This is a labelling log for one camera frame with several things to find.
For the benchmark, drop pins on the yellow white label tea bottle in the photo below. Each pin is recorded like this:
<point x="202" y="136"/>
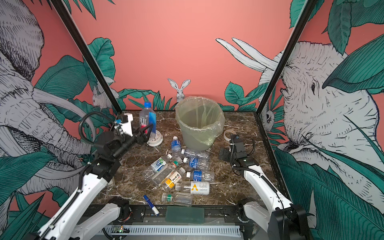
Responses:
<point x="174" y="177"/>

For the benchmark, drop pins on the white round alarm clock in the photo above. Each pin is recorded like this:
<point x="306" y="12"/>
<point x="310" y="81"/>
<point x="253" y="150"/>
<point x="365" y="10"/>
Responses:
<point x="155" y="139"/>

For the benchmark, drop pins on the white yellow triangle label bottle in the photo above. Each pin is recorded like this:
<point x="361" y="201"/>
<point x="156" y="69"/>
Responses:
<point x="193" y="188"/>

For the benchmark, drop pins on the small green band clear bottle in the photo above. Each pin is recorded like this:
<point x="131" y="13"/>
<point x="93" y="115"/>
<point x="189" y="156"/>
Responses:
<point x="180" y="199"/>

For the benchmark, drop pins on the clear unlabelled bottle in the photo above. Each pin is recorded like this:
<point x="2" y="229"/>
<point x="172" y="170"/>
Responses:
<point x="201" y="155"/>

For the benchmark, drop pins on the green rectangular pad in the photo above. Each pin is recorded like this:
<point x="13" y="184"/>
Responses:
<point x="189" y="215"/>

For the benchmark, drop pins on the green plastic bin liner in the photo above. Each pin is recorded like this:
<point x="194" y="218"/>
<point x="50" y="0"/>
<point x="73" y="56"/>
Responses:
<point x="199" y="120"/>

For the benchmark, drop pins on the grey mesh waste bin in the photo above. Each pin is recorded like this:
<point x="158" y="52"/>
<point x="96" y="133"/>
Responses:
<point x="196" y="139"/>

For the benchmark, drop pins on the blue cap bottle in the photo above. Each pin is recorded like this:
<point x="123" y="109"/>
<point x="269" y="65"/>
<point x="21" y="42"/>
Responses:
<point x="176" y="147"/>

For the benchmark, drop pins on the blue label mineral water bottle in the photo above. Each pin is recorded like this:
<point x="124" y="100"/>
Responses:
<point x="201" y="176"/>

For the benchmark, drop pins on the Pocari Sweat blue label bottle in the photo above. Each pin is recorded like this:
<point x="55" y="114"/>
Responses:
<point x="197" y="164"/>

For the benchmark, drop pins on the black frame post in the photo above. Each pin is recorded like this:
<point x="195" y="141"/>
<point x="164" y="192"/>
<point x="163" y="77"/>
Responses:
<point x="72" y="28"/>
<point x="298" y="29"/>

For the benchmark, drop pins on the red blue label bottle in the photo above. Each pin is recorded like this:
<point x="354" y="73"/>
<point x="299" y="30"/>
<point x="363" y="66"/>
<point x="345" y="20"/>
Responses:
<point x="147" y="117"/>

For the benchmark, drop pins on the white slotted cable duct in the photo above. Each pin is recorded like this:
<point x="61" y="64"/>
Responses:
<point x="169" y="230"/>

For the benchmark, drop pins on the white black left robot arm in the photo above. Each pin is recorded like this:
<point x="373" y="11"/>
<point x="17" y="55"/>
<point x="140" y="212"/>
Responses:
<point x="93" y="178"/>

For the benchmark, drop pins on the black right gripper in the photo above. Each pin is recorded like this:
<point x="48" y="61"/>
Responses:
<point x="227" y="151"/>

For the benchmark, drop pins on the black right frame post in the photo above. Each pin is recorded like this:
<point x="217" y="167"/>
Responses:
<point x="298" y="29"/>

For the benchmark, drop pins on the blue green white label bottle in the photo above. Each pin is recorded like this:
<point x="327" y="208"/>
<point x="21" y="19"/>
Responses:
<point x="156" y="166"/>

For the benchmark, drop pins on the blue white marker pen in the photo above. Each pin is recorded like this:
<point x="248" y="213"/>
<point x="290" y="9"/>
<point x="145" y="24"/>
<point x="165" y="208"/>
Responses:
<point x="151" y="205"/>

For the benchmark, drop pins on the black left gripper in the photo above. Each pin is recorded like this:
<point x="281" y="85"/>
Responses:
<point x="143" y="137"/>

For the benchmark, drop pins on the green red label clear bottle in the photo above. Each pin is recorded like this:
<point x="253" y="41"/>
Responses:
<point x="158" y="178"/>

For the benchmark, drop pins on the white adhesive tape roll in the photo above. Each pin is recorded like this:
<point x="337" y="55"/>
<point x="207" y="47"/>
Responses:
<point x="229" y="134"/>

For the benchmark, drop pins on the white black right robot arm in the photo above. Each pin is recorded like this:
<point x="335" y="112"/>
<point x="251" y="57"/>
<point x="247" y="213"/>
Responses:
<point x="280" y="218"/>

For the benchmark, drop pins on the black left frame post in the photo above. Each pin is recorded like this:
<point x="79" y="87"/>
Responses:
<point x="72" y="28"/>

